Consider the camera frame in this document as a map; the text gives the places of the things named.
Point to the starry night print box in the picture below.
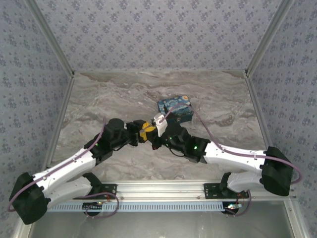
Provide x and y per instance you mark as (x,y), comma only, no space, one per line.
(177,106)

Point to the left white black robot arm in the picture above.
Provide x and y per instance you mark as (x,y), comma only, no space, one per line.
(64,168)

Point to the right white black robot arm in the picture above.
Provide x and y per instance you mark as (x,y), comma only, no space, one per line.
(235,156)

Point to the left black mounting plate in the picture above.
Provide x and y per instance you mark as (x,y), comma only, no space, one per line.
(109,189)

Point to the black mounting plate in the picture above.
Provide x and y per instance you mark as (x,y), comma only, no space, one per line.
(109,189)
(211,191)

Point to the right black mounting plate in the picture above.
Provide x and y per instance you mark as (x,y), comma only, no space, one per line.
(211,191)

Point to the small black electronics board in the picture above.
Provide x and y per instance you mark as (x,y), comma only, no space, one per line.
(231,207)
(92,207)

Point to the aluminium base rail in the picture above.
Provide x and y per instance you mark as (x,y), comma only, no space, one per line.
(161,189)

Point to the aluminium table side rail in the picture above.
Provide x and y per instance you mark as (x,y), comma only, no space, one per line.
(58,126)
(258,111)

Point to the aluminium frame post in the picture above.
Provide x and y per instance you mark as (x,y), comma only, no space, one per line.
(268,37)
(50,39)

